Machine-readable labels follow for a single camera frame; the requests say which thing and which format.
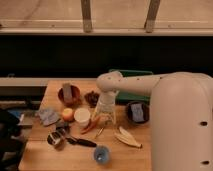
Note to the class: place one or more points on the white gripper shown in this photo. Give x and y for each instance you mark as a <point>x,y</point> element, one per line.
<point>105,104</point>

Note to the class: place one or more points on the red chili pepper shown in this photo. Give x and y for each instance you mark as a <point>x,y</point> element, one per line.
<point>91,125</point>

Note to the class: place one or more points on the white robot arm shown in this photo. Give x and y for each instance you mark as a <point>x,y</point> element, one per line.
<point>181,116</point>

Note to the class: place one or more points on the white plastic cup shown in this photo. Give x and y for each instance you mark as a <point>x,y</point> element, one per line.
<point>82,116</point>

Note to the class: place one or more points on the blue plastic cup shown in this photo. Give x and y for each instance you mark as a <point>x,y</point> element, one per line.
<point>101,155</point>

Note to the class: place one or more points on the metal cup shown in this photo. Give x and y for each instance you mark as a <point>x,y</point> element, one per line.
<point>56,140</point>

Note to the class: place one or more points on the dark grape bunch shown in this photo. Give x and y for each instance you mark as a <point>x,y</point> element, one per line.
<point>92,98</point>

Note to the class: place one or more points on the green plastic tray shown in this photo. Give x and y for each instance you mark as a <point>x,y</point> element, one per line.
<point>125,97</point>

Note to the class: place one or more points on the blue sponge in bowl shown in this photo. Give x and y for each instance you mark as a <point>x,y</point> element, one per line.
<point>137,112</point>

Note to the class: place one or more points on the red yellow apple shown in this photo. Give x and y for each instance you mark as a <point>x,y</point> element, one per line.
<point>68,114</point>

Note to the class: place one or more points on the red-brown bowl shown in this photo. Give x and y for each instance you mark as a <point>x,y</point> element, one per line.
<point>75,96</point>

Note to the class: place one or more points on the dark brown bowl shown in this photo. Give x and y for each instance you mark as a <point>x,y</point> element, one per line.
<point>145,108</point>

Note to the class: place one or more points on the grey blue cloth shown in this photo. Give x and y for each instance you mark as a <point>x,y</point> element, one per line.
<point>48,116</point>

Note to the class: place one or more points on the black chair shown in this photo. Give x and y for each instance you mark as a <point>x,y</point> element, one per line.
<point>9,128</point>

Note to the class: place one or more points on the black handled utensil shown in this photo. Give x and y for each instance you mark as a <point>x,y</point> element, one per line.
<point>82,142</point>

